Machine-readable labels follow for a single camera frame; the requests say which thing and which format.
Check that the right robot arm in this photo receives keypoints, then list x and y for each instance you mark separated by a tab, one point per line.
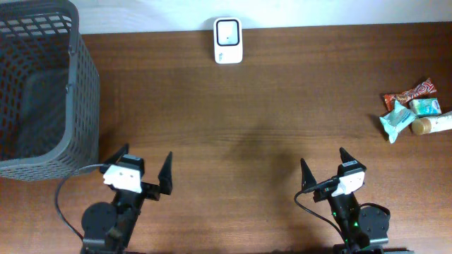
363	227

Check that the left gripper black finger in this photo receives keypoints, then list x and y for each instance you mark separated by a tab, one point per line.
165	176
124	150

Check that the red chocolate bar wrapper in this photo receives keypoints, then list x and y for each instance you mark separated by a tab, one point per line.
423	89

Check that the dark grey plastic basket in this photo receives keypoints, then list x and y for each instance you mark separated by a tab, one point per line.
50	92

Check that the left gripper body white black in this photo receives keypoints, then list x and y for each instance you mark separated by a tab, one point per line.
130	201

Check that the white tube with gold cap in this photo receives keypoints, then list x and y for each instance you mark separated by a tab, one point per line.
432	124

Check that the white barcode scanner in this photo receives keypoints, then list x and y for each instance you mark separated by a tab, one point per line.
228	40

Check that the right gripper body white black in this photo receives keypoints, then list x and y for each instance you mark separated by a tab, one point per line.
325	192

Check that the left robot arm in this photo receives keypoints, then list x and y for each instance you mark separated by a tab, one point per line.
108	226

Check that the teal snack packet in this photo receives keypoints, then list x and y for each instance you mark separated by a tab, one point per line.
397	120

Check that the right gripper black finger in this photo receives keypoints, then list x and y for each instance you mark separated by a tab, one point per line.
308	180
346	157

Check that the teal Kleenex tissue pack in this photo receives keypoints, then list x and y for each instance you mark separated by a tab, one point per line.
425	107

